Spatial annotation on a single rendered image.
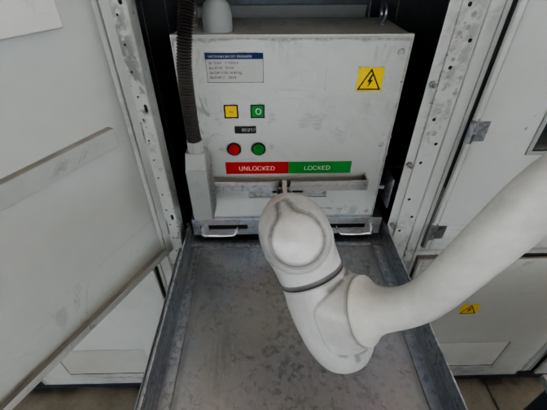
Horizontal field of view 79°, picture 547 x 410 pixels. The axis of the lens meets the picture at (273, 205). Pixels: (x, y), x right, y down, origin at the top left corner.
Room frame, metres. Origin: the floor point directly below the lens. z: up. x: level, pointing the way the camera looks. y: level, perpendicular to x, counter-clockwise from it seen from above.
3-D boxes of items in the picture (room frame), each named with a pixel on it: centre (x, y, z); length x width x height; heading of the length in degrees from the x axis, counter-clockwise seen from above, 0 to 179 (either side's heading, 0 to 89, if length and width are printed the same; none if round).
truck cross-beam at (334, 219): (0.75, -0.04, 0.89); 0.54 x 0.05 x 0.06; 91
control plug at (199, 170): (0.66, 0.17, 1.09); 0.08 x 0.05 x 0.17; 1
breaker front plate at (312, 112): (0.73, -0.04, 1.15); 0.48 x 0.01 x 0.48; 91
